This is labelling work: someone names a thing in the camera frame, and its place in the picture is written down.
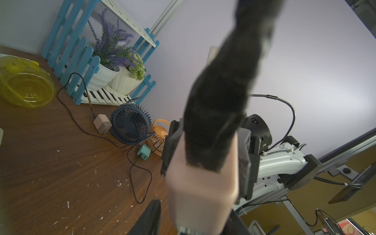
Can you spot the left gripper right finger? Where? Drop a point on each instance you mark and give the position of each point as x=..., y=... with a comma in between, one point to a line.
x=235, y=226

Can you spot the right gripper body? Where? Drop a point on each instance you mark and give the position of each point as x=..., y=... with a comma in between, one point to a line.
x=248, y=153

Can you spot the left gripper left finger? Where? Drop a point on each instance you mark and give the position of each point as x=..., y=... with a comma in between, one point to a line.
x=149, y=221

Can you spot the pink USB plug adapter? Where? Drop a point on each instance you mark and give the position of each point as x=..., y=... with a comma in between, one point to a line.
x=200, y=201

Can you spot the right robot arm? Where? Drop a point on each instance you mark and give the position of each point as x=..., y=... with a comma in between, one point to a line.
x=284, y=167

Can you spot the green plug adapter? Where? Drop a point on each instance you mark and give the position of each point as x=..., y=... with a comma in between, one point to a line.
x=144, y=152

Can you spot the orange desk fan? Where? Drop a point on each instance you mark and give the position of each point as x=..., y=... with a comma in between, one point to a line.
x=157, y=141

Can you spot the white pot green plant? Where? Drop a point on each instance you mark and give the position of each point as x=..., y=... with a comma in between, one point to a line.
x=129, y=77

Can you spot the white pot lavender plant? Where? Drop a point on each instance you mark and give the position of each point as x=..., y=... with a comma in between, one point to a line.
x=113, y=49

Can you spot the blue white plant shelf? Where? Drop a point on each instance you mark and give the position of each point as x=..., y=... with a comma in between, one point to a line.
x=69, y=55

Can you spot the yellow spray bottle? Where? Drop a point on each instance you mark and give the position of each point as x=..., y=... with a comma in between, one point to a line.
x=24, y=83

